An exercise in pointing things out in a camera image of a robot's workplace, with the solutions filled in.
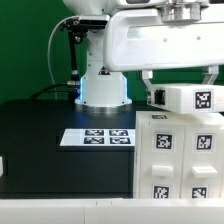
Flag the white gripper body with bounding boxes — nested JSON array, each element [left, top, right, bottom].
[[103, 4, 224, 71]]

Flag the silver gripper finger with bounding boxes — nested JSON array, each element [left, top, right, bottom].
[[141, 70, 165, 105], [203, 65, 219, 85]]

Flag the white cabinet box part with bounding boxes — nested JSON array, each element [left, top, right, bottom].
[[152, 84, 224, 114]]

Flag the white door panel with knob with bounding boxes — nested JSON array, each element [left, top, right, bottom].
[[180, 125, 224, 199]]

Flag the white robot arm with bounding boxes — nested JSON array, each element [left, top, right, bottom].
[[63, 0, 224, 75]]

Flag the white marker base sheet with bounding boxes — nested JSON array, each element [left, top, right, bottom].
[[60, 129, 135, 147]]

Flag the black base cables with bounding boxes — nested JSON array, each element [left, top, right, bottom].
[[27, 81, 82, 102]]

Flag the black camera on stand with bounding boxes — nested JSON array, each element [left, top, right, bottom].
[[59, 15, 109, 99]]

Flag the white curved cable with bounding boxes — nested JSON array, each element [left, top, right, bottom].
[[47, 15, 80, 86]]

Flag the white front rail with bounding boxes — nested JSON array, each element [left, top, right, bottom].
[[0, 199, 224, 224]]

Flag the white left rail block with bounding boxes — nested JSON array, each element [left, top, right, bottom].
[[0, 156, 3, 177]]

